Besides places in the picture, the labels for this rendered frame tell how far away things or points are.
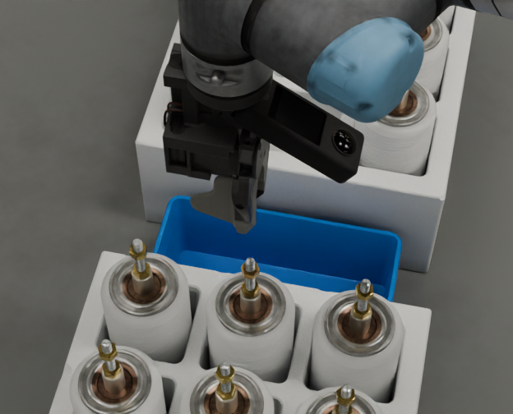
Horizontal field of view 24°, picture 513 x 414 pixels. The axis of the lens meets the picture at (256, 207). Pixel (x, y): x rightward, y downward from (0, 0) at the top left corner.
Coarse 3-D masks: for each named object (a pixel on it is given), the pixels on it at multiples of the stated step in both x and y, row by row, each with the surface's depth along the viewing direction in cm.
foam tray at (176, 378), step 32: (96, 288) 138; (192, 288) 138; (288, 288) 138; (96, 320) 135; (192, 320) 145; (416, 320) 135; (192, 352) 133; (416, 352) 133; (64, 384) 131; (288, 384) 131; (416, 384) 131
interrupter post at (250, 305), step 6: (240, 294) 126; (258, 294) 126; (240, 300) 127; (246, 300) 125; (252, 300) 125; (258, 300) 126; (240, 306) 128; (246, 306) 127; (252, 306) 126; (258, 306) 127; (246, 312) 128; (252, 312) 127
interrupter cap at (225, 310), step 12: (240, 276) 130; (264, 276) 130; (228, 288) 129; (240, 288) 129; (264, 288) 129; (276, 288) 129; (216, 300) 128; (228, 300) 128; (264, 300) 129; (276, 300) 128; (216, 312) 127; (228, 312) 127; (240, 312) 128; (264, 312) 128; (276, 312) 128; (228, 324) 127; (240, 324) 127; (252, 324) 127; (264, 324) 127; (276, 324) 127; (252, 336) 126
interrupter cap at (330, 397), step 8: (320, 400) 122; (328, 400) 122; (336, 400) 122; (360, 400) 122; (312, 408) 121; (320, 408) 121; (328, 408) 121; (352, 408) 121; (360, 408) 121; (368, 408) 121
